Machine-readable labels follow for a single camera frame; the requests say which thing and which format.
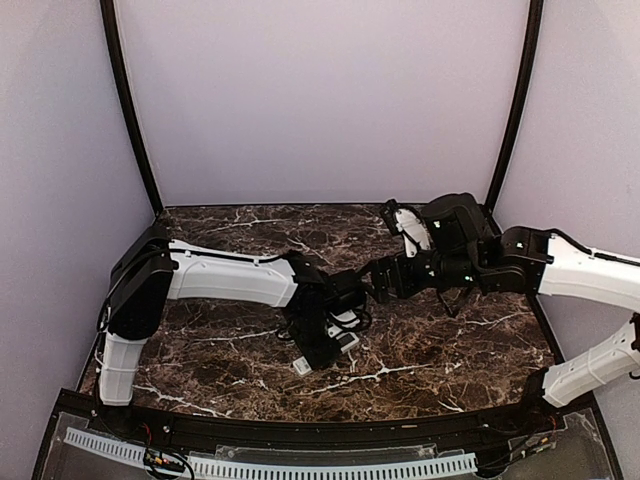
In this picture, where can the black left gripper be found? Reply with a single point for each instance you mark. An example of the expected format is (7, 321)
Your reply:
(319, 356)

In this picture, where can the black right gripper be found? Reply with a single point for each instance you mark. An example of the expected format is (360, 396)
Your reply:
(405, 287)

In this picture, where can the white remote control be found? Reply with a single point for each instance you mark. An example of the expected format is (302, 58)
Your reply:
(337, 346)

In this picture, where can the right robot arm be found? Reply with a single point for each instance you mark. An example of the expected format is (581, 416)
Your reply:
(450, 243)

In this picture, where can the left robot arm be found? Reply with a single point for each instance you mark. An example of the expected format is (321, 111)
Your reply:
(156, 269)

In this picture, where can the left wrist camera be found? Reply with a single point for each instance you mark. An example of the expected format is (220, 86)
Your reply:
(340, 325)

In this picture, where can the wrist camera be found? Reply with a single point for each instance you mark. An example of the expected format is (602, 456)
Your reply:
(340, 325)
(404, 220)

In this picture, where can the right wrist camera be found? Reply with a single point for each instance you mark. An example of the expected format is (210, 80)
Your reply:
(404, 220)

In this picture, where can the white slotted cable duct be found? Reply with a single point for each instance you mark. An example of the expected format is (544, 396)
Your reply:
(235, 463)

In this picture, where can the black front rail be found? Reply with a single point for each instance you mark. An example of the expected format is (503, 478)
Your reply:
(484, 429)

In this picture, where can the black right corner post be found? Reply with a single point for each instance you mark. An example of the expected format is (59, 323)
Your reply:
(521, 88)

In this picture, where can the black corner post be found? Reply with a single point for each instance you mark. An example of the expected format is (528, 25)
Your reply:
(126, 101)
(521, 88)

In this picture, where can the black left corner post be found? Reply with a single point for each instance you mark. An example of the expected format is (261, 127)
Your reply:
(126, 101)

